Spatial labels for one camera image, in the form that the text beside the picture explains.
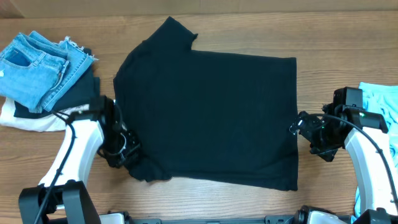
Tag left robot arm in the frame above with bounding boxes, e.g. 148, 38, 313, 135
19, 96, 141, 224

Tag blue denim shorts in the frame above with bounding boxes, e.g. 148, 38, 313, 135
1, 31, 96, 113

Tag black t-shirt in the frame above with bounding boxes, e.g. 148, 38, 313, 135
114, 17, 299, 191

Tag folded dark navy garment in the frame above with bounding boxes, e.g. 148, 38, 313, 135
14, 66, 100, 119

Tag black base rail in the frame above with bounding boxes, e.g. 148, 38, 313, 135
99, 210, 304, 224

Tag light blue crumpled shirt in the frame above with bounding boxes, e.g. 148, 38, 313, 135
353, 82, 398, 218

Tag folded white garment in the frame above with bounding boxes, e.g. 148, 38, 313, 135
0, 96, 91, 133

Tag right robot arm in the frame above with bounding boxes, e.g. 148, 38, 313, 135
289, 87, 397, 223

